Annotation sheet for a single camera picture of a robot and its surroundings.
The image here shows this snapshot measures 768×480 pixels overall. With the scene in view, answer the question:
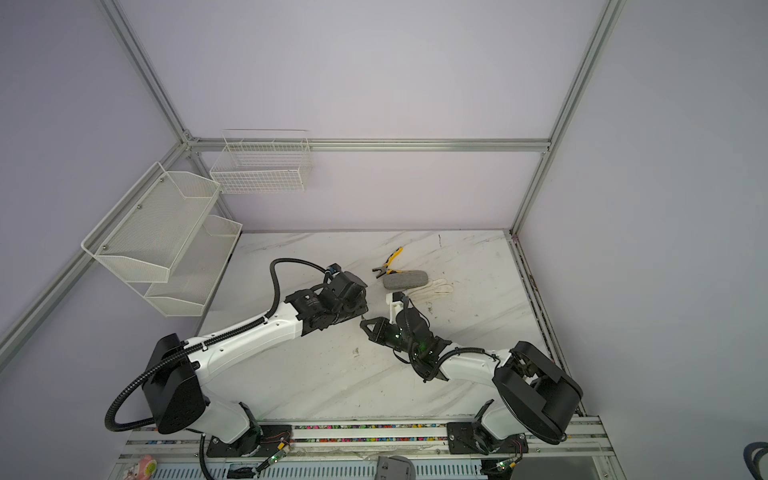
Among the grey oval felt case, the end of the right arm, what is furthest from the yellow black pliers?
the end of the right arm

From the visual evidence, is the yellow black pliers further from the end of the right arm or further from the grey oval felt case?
the end of the right arm

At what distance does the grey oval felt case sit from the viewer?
1030 mm
